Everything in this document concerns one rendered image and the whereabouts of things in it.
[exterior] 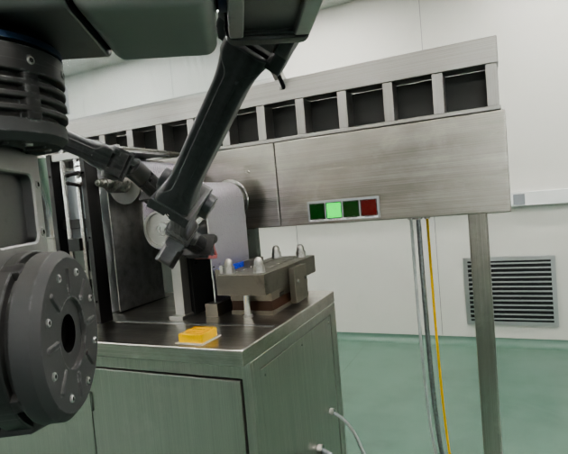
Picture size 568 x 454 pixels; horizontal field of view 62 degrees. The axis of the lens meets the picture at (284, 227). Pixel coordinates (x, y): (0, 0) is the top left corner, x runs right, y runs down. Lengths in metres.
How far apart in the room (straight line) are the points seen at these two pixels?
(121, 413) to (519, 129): 3.26
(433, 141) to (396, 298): 2.62
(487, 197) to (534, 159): 2.35
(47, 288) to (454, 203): 1.30
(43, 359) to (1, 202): 0.14
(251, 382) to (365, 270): 2.97
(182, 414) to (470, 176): 1.05
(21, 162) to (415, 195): 1.26
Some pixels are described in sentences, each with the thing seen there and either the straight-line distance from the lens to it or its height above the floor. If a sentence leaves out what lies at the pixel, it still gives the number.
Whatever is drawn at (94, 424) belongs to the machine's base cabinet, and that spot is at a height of 0.65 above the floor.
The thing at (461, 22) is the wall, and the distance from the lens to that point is 4.05.
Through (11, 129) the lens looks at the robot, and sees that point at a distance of 0.40.
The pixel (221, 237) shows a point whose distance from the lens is 1.51.
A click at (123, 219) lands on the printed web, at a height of 1.22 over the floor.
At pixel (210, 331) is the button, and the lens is 1.23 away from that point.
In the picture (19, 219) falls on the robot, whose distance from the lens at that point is 0.48.
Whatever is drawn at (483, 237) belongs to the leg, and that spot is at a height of 1.05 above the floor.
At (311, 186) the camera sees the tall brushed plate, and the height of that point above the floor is 1.27.
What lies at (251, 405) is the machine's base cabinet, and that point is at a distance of 1.19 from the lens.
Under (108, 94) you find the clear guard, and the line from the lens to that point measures 2.11.
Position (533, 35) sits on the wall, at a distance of 4.00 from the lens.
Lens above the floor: 1.23
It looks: 3 degrees down
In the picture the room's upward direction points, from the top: 5 degrees counter-clockwise
